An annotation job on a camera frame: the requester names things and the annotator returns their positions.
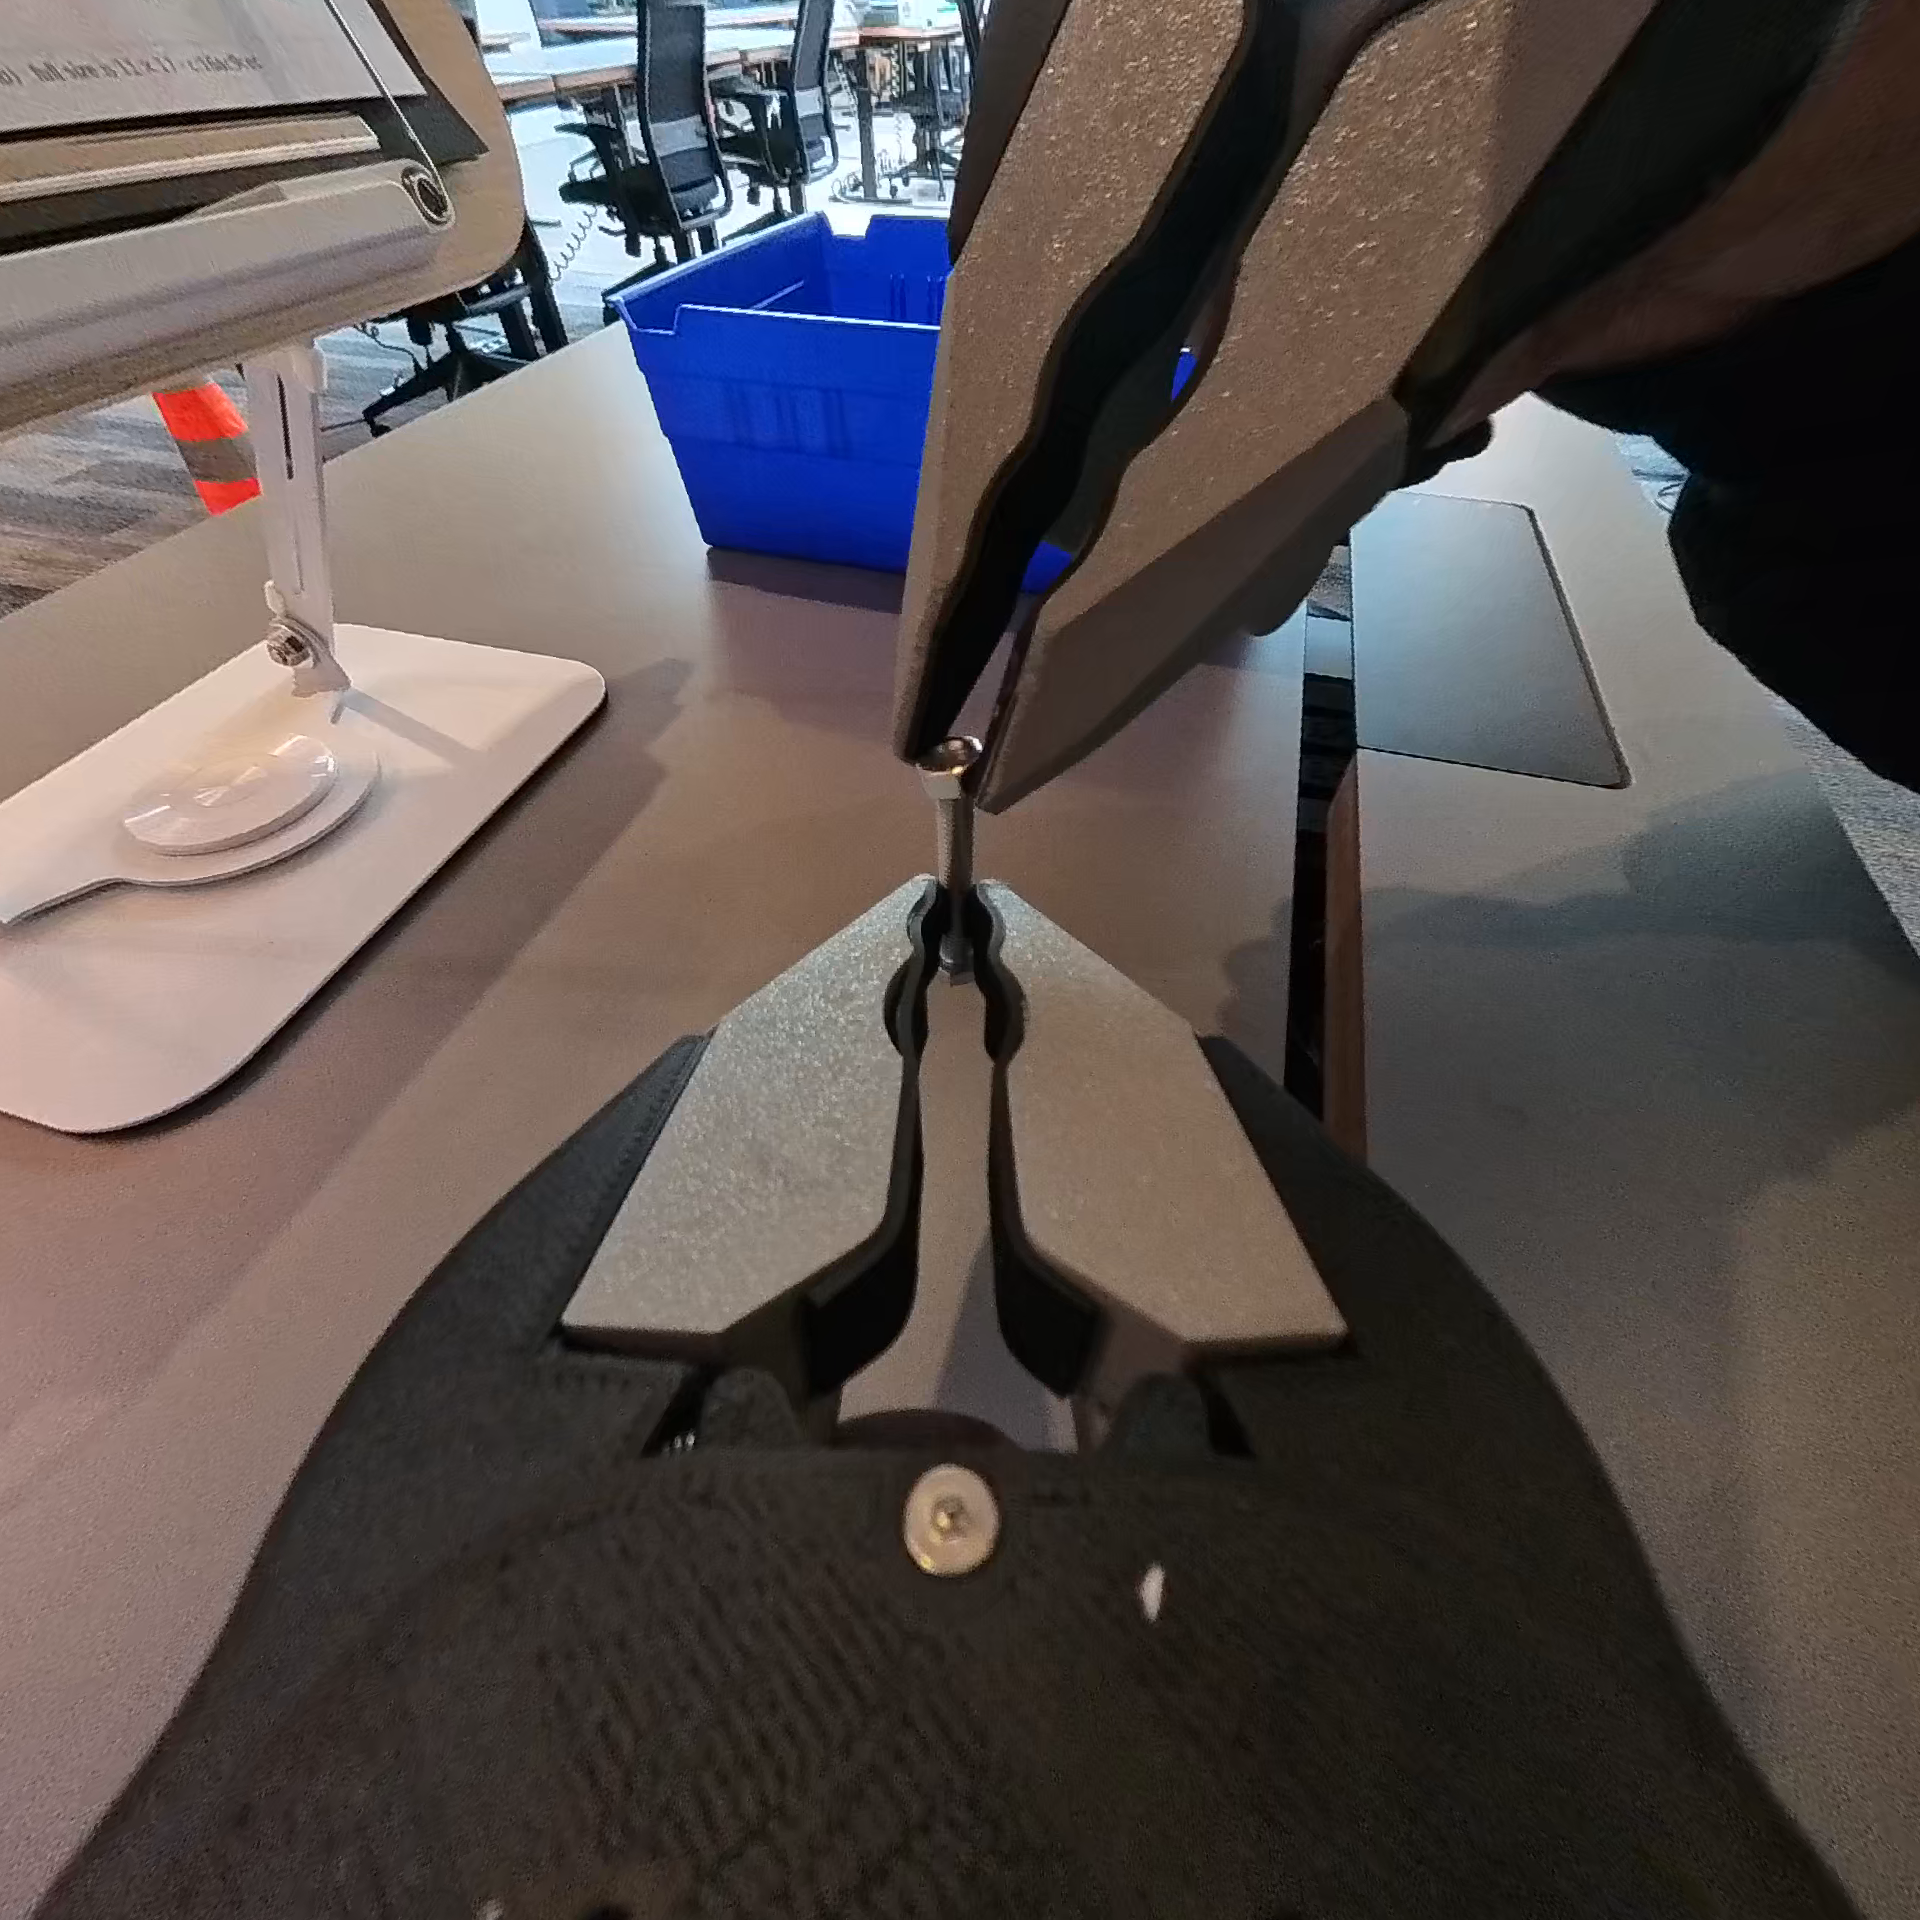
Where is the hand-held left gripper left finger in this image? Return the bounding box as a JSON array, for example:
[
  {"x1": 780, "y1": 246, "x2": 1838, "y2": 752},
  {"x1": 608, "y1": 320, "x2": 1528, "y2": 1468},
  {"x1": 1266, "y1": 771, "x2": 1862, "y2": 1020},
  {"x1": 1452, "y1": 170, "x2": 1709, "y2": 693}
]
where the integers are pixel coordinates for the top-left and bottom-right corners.
[{"x1": 561, "y1": 874, "x2": 952, "y2": 1427}]

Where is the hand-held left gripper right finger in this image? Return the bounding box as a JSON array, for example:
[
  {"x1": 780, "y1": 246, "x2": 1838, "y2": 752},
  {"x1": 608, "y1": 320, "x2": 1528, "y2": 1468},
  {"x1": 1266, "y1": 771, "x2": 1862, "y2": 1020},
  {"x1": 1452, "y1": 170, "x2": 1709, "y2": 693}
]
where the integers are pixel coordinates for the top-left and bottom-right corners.
[{"x1": 961, "y1": 878, "x2": 1354, "y2": 1454}]

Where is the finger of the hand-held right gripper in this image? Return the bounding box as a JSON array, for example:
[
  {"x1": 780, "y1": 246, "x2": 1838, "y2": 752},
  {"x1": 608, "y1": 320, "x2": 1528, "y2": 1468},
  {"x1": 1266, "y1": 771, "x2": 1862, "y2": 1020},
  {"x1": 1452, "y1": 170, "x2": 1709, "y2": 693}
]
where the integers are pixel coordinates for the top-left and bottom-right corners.
[
  {"x1": 897, "y1": 0, "x2": 1256, "y2": 768},
  {"x1": 972, "y1": 0, "x2": 1673, "y2": 816}
]

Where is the silver bolt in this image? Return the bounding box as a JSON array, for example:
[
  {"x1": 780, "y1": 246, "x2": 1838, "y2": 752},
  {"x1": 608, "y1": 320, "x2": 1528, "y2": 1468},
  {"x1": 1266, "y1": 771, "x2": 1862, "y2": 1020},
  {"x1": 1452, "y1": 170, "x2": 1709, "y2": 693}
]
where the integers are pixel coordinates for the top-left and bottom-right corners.
[{"x1": 931, "y1": 768, "x2": 990, "y2": 986}]

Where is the person's right forearm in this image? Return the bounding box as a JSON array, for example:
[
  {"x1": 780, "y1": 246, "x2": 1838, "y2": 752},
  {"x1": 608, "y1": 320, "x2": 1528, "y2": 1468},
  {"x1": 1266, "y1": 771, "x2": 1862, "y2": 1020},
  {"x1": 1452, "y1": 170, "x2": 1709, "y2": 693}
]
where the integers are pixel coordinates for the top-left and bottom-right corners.
[{"x1": 1536, "y1": 224, "x2": 1920, "y2": 798}]

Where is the person's right hand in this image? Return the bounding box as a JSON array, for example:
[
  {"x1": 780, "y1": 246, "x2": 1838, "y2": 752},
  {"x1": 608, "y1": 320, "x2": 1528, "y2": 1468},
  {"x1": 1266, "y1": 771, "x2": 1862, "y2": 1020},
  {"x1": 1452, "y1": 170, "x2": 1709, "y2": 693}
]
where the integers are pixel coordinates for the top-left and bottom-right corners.
[{"x1": 1500, "y1": 0, "x2": 1920, "y2": 425}]

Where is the blue plastic bin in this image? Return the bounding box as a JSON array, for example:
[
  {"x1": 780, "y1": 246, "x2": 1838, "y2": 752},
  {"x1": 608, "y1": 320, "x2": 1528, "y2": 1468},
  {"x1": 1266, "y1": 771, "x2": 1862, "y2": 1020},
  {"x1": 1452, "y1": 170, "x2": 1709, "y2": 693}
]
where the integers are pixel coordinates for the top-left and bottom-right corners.
[{"x1": 613, "y1": 211, "x2": 1203, "y2": 594}]

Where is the grey desk hatch cover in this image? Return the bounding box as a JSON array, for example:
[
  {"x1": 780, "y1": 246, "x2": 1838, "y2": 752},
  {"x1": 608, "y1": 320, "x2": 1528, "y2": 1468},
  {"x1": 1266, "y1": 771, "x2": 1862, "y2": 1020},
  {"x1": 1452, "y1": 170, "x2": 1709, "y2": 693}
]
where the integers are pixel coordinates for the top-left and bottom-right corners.
[{"x1": 1352, "y1": 491, "x2": 1634, "y2": 793}]

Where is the group of black office chairs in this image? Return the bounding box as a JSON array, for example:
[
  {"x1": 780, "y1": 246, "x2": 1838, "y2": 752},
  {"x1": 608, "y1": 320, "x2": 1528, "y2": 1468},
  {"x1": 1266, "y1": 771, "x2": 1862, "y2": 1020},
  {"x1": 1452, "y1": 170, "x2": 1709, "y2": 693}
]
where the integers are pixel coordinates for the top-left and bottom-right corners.
[{"x1": 369, "y1": 0, "x2": 976, "y2": 437}]

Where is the white desk stand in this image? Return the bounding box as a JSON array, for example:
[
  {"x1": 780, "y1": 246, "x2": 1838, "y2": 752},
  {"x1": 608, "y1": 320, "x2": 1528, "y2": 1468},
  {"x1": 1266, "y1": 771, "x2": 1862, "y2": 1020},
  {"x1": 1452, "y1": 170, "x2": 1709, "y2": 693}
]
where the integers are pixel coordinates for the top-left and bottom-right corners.
[{"x1": 0, "y1": 142, "x2": 608, "y2": 1136}]

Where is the orange traffic cone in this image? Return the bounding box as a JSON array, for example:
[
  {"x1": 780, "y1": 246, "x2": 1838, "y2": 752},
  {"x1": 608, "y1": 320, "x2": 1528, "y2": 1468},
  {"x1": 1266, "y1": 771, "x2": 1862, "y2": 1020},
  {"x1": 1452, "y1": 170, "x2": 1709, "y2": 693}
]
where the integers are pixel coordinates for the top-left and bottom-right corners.
[{"x1": 150, "y1": 378, "x2": 266, "y2": 520}]

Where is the printed instruction sheet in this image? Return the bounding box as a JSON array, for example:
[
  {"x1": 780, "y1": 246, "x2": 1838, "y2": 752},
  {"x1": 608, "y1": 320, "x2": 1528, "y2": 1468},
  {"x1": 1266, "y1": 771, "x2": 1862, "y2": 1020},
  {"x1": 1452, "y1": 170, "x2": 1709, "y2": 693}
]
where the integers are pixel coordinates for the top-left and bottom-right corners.
[{"x1": 0, "y1": 0, "x2": 394, "y2": 138}]

